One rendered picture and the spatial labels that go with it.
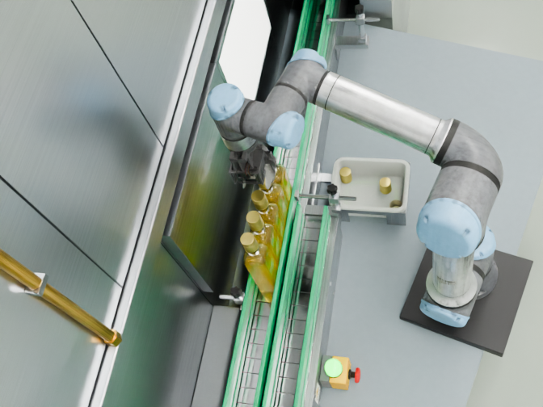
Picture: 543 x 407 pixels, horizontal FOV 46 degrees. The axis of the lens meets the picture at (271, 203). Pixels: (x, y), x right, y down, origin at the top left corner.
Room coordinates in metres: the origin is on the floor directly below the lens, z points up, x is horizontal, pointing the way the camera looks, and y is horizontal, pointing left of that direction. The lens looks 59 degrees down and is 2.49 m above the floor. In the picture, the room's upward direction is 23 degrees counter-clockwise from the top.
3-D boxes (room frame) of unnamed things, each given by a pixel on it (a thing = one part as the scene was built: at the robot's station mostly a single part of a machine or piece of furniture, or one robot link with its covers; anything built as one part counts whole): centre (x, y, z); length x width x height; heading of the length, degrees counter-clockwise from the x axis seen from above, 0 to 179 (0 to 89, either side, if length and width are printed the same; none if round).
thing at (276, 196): (0.87, 0.00, 0.99); 0.06 x 0.06 x 0.21; 60
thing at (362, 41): (1.41, -0.46, 0.90); 0.17 x 0.05 x 0.23; 60
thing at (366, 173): (0.91, -0.29, 0.80); 0.22 x 0.17 x 0.09; 60
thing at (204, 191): (1.11, 0.01, 1.15); 0.90 x 0.03 x 0.34; 150
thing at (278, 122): (0.79, -0.07, 1.45); 0.11 x 0.11 x 0.08; 43
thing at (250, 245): (0.72, 0.08, 1.14); 0.04 x 0.04 x 0.04
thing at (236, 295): (0.69, 0.19, 0.94); 0.07 x 0.04 x 0.13; 60
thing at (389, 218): (0.92, -0.26, 0.79); 0.27 x 0.17 x 0.08; 60
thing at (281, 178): (0.92, -0.03, 0.99); 0.06 x 0.06 x 0.21; 61
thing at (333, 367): (0.45, 0.02, 0.84); 0.04 x 0.04 x 0.03
